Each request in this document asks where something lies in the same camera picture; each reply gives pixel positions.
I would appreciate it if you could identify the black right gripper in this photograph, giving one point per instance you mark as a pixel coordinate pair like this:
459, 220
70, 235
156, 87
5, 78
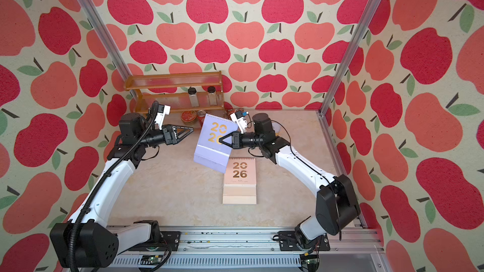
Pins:
237, 140

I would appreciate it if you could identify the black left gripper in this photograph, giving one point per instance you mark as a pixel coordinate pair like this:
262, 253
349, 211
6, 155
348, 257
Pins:
174, 137

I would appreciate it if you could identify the purple calendar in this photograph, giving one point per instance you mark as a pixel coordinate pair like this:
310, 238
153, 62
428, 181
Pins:
209, 151

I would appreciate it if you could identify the pink calendar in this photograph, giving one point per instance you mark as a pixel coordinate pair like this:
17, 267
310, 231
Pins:
240, 182

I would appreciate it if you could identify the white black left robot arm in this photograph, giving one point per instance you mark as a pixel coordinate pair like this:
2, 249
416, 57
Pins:
84, 240

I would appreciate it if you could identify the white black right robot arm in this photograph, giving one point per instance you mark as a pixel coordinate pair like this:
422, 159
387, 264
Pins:
336, 201

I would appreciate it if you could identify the flat red tin can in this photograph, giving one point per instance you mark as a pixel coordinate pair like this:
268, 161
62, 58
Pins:
189, 117

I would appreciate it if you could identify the red soda can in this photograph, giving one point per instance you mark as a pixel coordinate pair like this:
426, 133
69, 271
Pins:
201, 116

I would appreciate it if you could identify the small yellow pull-tab can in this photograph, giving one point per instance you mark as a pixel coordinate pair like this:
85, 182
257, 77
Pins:
276, 127

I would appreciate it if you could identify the left glass spice jar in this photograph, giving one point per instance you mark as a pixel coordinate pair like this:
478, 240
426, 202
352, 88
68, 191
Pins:
193, 97

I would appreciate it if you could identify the glass spice jar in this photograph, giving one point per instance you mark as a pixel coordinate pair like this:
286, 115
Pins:
211, 91
193, 97

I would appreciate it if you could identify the right glass spice jar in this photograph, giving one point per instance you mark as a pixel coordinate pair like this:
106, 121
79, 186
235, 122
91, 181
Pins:
211, 91

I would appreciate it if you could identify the wooden three-tier shelf rack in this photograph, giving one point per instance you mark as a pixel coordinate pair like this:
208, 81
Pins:
172, 90

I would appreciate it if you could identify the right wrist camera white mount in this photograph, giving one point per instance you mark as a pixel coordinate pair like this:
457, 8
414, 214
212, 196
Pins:
240, 118

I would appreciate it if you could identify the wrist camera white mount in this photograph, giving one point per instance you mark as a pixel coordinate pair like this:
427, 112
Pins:
161, 112
240, 118

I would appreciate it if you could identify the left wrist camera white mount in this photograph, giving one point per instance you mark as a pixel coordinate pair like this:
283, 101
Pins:
161, 112

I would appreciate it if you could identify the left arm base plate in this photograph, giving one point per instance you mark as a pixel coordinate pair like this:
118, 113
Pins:
170, 240

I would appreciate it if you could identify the aluminium front rail frame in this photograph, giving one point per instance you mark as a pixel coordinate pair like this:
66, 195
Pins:
253, 247

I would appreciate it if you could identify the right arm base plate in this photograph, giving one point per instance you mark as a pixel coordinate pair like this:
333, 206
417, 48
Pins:
288, 242

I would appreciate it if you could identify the left aluminium corner post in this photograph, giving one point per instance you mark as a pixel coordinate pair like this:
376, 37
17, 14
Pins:
106, 38

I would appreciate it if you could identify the aluminium corner post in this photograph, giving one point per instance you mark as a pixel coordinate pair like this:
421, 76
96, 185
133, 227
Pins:
106, 38
360, 30

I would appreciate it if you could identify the right aluminium corner post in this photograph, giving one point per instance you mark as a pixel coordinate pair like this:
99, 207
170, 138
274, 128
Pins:
360, 30

